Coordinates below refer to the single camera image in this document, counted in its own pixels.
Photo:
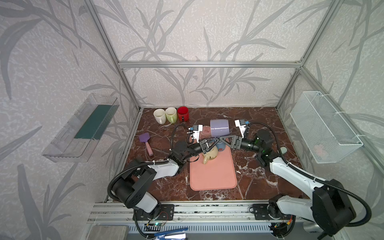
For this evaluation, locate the pale green soap bar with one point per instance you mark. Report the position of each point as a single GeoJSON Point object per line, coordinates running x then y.
{"type": "Point", "coordinates": [283, 150]}

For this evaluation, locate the clear plastic wall shelf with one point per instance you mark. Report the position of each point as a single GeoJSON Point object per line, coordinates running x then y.
{"type": "Point", "coordinates": [77, 140]}

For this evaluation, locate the blue handled tool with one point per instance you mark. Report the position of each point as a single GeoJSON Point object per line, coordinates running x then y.
{"type": "Point", "coordinates": [178, 234]}

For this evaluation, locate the pink mug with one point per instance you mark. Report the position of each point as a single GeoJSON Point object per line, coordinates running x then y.
{"type": "Point", "coordinates": [206, 132]}

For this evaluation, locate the red mug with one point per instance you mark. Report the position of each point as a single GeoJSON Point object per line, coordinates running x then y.
{"type": "Point", "coordinates": [183, 114]}

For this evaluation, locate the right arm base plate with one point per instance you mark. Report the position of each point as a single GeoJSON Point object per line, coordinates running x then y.
{"type": "Point", "coordinates": [260, 211]}

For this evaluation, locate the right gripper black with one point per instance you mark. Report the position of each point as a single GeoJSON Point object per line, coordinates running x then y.
{"type": "Point", "coordinates": [235, 142]}

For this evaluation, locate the white mug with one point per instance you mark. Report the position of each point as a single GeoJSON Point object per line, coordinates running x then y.
{"type": "Point", "coordinates": [160, 116]}

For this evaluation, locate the purple spatula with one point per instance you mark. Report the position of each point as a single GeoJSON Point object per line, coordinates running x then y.
{"type": "Point", "coordinates": [144, 138]}

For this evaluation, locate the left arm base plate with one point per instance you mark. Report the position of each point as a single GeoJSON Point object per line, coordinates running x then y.
{"type": "Point", "coordinates": [162, 212]}

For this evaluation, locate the blue mug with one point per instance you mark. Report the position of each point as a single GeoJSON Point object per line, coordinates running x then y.
{"type": "Point", "coordinates": [221, 146]}

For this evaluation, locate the white wire basket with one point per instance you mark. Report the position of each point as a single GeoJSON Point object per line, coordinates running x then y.
{"type": "Point", "coordinates": [321, 124]}

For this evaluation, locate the lavender mug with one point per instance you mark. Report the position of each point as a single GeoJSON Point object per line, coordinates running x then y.
{"type": "Point", "coordinates": [219, 127]}

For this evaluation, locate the pink plastic tray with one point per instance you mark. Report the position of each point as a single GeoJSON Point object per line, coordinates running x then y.
{"type": "Point", "coordinates": [216, 174]}

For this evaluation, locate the light green mug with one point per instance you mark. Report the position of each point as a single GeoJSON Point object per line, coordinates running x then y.
{"type": "Point", "coordinates": [171, 115]}

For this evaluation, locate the beige teapot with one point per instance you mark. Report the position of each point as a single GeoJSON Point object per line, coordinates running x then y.
{"type": "Point", "coordinates": [212, 154]}

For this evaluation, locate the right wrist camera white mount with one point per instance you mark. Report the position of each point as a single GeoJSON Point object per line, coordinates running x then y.
{"type": "Point", "coordinates": [244, 127]}

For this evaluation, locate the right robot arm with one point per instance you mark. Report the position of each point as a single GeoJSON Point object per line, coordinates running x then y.
{"type": "Point", "coordinates": [329, 204]}

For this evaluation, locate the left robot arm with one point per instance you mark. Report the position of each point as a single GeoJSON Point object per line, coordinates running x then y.
{"type": "Point", "coordinates": [131, 186]}

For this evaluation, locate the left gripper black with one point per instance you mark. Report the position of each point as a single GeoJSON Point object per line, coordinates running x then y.
{"type": "Point", "coordinates": [202, 145]}

